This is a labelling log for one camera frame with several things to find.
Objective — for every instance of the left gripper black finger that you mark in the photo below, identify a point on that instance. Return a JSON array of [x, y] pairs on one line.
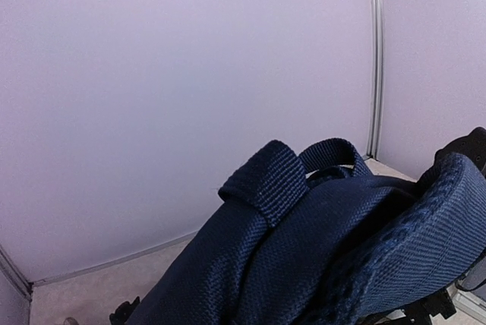
[[123, 312]]

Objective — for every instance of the navy blue student backpack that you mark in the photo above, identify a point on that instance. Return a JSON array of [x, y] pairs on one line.
[[317, 238]]

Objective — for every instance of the white patterned ceramic cup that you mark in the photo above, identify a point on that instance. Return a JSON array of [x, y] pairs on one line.
[[70, 321]]

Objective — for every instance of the right aluminium frame post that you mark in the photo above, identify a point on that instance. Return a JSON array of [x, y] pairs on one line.
[[377, 79]]

